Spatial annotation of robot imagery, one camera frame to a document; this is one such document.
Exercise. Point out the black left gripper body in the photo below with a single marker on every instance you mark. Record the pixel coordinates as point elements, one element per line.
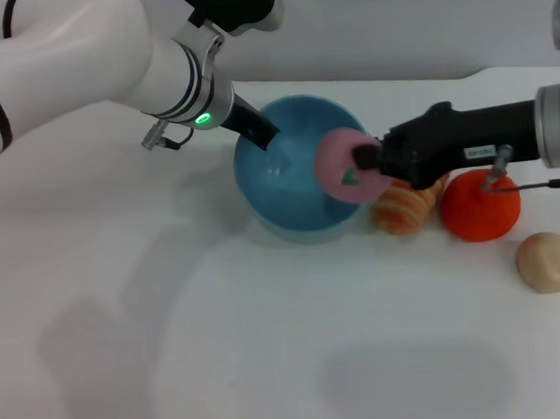
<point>252,124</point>

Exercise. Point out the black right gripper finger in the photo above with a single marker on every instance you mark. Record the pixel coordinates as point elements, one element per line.
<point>369,157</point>

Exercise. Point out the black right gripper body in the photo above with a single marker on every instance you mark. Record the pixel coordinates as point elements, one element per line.
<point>445,140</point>

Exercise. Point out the pink toy peach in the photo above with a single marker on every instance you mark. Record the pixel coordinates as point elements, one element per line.
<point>336,169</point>

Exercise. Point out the blue bowl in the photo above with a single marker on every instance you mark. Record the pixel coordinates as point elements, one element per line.
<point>283,190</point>

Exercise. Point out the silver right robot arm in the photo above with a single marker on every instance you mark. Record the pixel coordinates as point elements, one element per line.
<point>559,124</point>

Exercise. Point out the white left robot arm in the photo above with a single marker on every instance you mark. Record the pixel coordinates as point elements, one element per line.
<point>89,60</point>

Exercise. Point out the orange striped toy bread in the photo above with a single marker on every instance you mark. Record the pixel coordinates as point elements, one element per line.
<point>402,210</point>

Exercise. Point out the orange toy tangerine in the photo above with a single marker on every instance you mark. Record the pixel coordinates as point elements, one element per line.
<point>477,213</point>

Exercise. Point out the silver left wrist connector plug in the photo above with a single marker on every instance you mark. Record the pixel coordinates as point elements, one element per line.
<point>156,134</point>

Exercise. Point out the beige toy potato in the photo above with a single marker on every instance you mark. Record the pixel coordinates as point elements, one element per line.
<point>546,263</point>

